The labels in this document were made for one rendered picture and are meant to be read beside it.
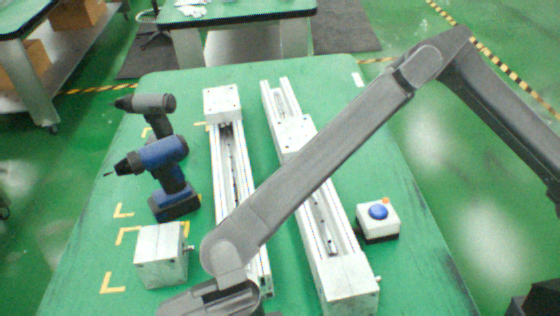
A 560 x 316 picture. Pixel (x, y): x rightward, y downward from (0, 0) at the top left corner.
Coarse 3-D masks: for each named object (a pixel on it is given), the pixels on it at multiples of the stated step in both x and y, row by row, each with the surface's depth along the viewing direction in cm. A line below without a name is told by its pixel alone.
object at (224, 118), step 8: (216, 88) 132; (224, 88) 132; (232, 88) 132; (208, 96) 129; (216, 96) 128; (224, 96) 128; (232, 96) 127; (208, 104) 125; (216, 104) 124; (224, 104) 124; (232, 104) 124; (208, 112) 121; (216, 112) 121; (224, 112) 121; (232, 112) 122; (240, 112) 122; (208, 120) 122; (216, 120) 122; (224, 120) 123; (232, 120) 123
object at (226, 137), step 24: (240, 120) 124; (216, 144) 115; (240, 144) 114; (216, 168) 106; (240, 168) 106; (216, 192) 99; (240, 192) 104; (216, 216) 93; (264, 264) 81; (264, 288) 82
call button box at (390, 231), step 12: (360, 204) 96; (372, 204) 95; (384, 204) 95; (360, 216) 94; (372, 216) 92; (384, 216) 92; (396, 216) 92; (360, 228) 95; (372, 228) 90; (384, 228) 91; (396, 228) 92; (372, 240) 93; (384, 240) 93
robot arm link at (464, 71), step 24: (456, 48) 59; (456, 72) 60; (480, 72) 61; (480, 96) 61; (504, 96) 61; (504, 120) 61; (528, 120) 62; (528, 144) 62; (552, 144) 62; (552, 168) 62; (552, 192) 66
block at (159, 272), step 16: (160, 224) 91; (176, 224) 90; (144, 240) 87; (160, 240) 87; (176, 240) 87; (144, 256) 84; (160, 256) 84; (176, 256) 83; (144, 272) 85; (160, 272) 86; (176, 272) 86
